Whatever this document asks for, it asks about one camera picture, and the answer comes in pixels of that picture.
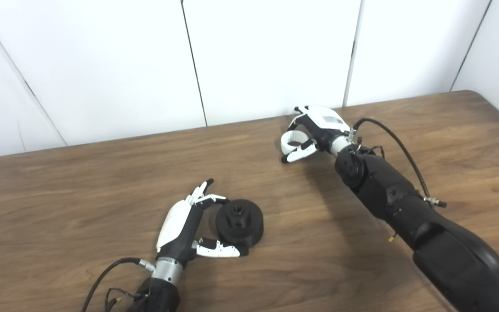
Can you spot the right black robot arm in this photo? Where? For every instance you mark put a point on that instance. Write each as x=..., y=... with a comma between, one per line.
x=405, y=203

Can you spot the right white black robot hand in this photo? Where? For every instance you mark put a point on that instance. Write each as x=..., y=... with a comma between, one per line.
x=325, y=121

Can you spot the round black plastic part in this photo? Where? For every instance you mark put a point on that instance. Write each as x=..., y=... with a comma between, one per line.
x=243, y=232

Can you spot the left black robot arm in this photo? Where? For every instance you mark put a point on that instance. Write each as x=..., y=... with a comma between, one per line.
x=158, y=294

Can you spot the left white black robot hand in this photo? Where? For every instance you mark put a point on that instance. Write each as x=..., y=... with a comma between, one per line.
x=176, y=225

